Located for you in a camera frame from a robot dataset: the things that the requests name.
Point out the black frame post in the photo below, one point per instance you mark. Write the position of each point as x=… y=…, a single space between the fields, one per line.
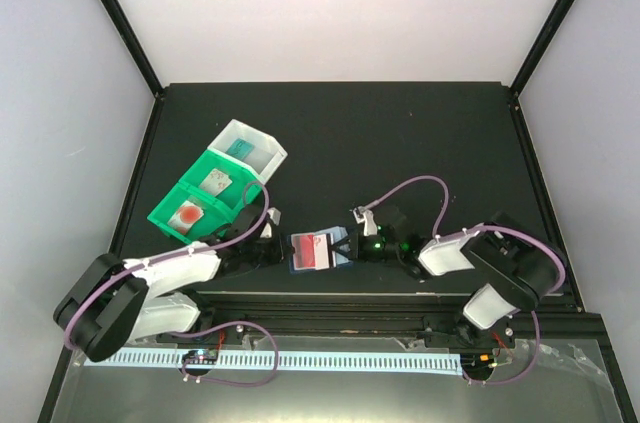
x=545 y=36
x=128 y=36

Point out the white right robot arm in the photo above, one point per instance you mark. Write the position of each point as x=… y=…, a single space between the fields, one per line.
x=514 y=270

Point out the white storage bin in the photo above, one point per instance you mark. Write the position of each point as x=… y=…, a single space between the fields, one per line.
x=268 y=154

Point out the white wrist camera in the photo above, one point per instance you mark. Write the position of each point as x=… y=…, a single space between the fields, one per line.
x=271 y=224
x=365 y=217

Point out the white card black stripe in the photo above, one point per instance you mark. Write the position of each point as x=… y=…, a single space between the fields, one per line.
x=323 y=255

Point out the green end storage bin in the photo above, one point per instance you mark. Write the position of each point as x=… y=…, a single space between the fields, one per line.
x=216 y=213

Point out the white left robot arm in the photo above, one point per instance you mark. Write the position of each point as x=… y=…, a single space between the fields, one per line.
x=120 y=301

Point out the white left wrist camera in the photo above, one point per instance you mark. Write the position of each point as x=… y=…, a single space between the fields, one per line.
x=271 y=224

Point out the white red card in bin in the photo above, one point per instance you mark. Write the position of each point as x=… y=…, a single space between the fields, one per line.
x=185 y=217

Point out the navy blue card holder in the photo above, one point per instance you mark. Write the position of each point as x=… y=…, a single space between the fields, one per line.
x=337 y=233

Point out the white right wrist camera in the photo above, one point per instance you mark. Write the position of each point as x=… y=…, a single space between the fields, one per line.
x=365 y=217

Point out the black frame post right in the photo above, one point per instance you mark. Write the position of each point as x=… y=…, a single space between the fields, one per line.
x=545 y=36

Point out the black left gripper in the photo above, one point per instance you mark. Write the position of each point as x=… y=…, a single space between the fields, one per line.
x=278 y=254

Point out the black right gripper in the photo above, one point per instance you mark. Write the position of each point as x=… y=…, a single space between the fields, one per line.
x=356 y=248

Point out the green middle storage bin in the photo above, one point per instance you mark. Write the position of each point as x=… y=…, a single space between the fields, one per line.
x=237 y=194

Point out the white slotted cable duct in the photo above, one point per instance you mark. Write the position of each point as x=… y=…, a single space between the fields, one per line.
x=311 y=361

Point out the black frame post left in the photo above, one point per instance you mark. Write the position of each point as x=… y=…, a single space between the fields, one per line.
x=128 y=36

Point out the teal VIP card in bin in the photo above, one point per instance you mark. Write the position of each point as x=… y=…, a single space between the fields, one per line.
x=240 y=149

